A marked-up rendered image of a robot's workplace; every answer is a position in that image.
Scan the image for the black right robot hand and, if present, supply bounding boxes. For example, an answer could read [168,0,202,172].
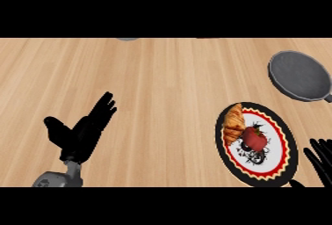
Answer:
[287,138,332,188]

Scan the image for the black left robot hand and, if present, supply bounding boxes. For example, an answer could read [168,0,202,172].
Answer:
[42,91,118,164]

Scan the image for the black red white patterned plate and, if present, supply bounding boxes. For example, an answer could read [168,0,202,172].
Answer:
[214,101,299,188]

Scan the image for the dark grey frying pan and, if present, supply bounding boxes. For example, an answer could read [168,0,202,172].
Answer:
[267,50,332,104]

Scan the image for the golden brown croissant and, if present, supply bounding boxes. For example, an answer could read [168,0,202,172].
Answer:
[221,103,247,147]

